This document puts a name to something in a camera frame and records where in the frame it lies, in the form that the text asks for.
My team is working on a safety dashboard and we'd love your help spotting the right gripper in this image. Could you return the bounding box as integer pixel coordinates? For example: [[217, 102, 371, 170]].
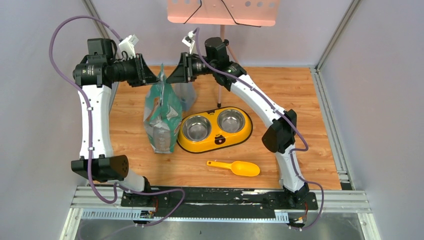
[[166, 52, 217, 84]]

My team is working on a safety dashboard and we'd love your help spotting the green pet food bag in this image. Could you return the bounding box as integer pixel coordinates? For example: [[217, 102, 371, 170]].
[[143, 65, 183, 154]]

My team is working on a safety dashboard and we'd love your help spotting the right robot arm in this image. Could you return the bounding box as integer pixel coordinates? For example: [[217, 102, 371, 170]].
[[166, 37, 310, 209]]

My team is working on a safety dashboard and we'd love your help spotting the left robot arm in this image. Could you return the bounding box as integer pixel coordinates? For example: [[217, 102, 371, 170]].
[[71, 35, 160, 207]]

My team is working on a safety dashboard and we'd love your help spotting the yellow double pet bowl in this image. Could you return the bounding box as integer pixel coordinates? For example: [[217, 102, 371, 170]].
[[177, 106, 253, 154]]

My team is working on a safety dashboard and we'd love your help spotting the blue wrapped package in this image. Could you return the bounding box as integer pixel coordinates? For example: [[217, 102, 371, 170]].
[[173, 82, 197, 112]]

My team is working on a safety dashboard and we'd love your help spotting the pink music stand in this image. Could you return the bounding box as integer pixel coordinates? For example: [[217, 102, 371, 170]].
[[166, 0, 281, 109]]

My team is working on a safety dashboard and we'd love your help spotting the yellow plastic scoop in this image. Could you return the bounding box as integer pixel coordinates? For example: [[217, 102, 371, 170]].
[[206, 161, 261, 177]]

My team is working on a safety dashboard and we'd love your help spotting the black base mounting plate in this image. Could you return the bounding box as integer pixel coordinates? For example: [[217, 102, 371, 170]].
[[121, 186, 319, 217]]

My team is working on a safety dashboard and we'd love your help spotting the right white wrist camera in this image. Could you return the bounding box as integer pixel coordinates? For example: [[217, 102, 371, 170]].
[[181, 30, 197, 54]]

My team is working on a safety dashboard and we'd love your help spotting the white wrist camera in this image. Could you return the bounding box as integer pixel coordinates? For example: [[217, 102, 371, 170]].
[[118, 34, 139, 58], [181, 30, 197, 54]]

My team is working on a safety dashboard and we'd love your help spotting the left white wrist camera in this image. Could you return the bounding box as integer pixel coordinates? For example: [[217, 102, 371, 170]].
[[118, 34, 139, 58]]

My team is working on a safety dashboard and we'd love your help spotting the slotted cable duct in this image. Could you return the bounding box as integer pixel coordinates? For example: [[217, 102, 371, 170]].
[[80, 208, 289, 224]]

